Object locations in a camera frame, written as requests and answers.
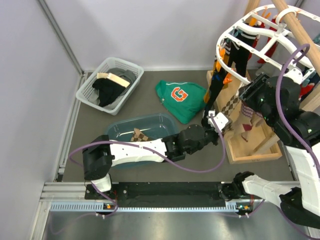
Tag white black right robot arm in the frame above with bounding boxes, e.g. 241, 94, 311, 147
225, 76, 320, 229

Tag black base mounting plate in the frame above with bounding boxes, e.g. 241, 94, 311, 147
84, 181, 251, 208

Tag aluminium frame rail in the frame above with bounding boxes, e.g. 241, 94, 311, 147
29, 181, 311, 240

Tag white plastic laundry basket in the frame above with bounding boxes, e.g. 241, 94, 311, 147
76, 57, 144, 116

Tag black white striped sock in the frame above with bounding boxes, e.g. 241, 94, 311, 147
227, 29, 256, 77

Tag beige maroon purple striped sock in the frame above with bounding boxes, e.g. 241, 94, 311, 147
239, 102, 264, 142

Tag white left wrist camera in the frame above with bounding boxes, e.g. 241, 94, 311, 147
206, 110, 232, 133

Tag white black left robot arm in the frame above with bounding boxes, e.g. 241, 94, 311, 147
82, 123, 225, 199

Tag blue translucent plastic tub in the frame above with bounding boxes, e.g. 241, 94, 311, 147
103, 113, 180, 170

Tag green jacket with orange logo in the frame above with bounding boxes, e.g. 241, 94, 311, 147
155, 80, 207, 124

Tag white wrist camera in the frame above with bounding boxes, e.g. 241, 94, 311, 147
284, 67, 304, 85
206, 110, 232, 133

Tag red christmas sock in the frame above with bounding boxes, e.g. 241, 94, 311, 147
300, 73, 320, 101

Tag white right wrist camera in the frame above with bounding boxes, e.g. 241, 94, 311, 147
284, 67, 304, 85

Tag wooden rack base frame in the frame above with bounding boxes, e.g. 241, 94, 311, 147
215, 76, 283, 164

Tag beige brown argyle sock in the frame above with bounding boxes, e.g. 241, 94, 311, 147
130, 128, 154, 142
220, 94, 240, 135

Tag clothes pile in basket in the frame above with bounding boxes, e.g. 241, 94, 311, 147
88, 68, 137, 110

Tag wooden hanging rod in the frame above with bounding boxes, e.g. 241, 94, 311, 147
272, 0, 320, 68

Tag white round sock hanger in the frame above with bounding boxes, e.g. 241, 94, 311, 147
215, 4, 320, 85

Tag black sports sock blue accents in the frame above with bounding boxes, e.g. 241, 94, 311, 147
201, 67, 230, 128

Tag mustard yellow sock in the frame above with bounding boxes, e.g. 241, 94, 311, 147
203, 56, 222, 105

